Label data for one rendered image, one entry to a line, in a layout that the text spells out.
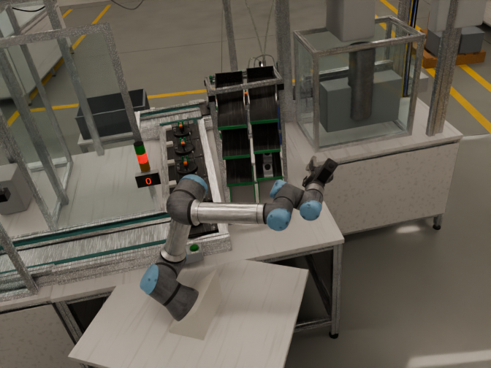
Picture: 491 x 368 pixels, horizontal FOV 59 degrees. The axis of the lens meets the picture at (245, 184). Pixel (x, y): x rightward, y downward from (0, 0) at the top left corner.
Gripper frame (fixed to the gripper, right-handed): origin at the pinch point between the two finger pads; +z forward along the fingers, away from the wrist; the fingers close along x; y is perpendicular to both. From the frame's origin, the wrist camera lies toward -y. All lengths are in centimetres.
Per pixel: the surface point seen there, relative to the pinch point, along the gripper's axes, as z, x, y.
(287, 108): 141, -11, 51
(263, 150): 19.3, -20.7, 22.9
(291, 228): 24, 19, 55
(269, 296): -23, 19, 60
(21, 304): -46, -74, 136
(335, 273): 21, 54, 61
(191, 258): -12, -19, 79
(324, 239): 18, 34, 44
